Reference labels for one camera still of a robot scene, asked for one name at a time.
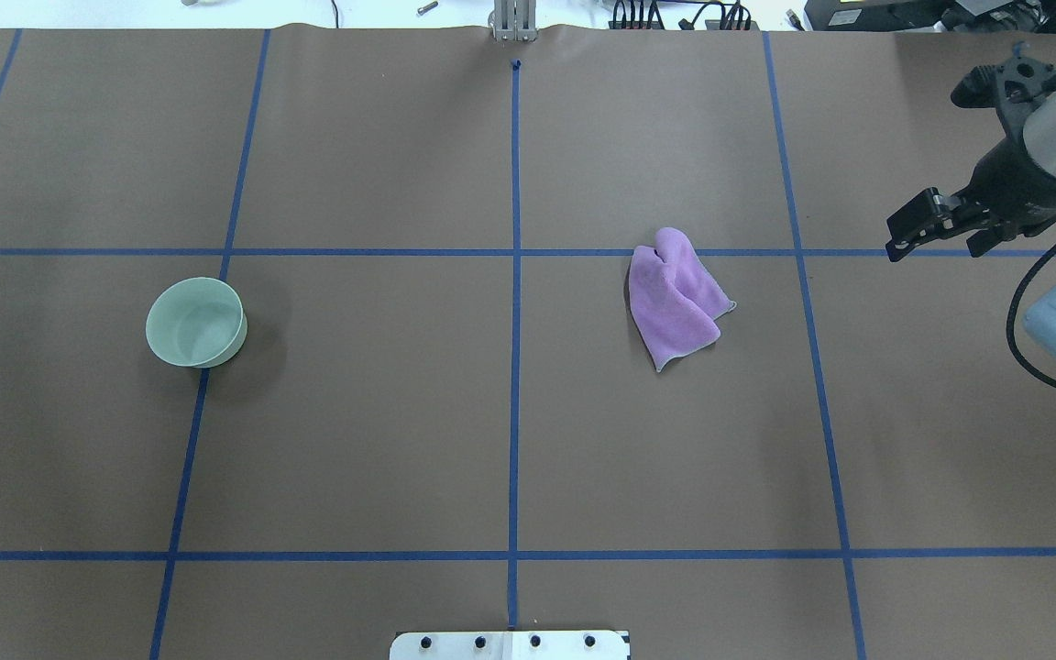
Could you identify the light green bowl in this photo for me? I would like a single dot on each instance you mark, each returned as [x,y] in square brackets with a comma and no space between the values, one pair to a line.
[196,323]

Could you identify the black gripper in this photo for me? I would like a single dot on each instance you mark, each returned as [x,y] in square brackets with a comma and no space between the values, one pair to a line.
[1010,175]

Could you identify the purple microfiber cloth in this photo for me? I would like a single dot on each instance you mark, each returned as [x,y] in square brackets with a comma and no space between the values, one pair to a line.
[673,299]

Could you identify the aluminium frame post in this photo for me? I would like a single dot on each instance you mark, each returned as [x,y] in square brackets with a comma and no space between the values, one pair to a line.
[513,21]

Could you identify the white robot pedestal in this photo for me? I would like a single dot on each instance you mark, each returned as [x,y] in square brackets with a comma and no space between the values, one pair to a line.
[546,644]

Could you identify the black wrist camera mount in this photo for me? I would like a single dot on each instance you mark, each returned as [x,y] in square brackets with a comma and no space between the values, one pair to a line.
[1015,89]

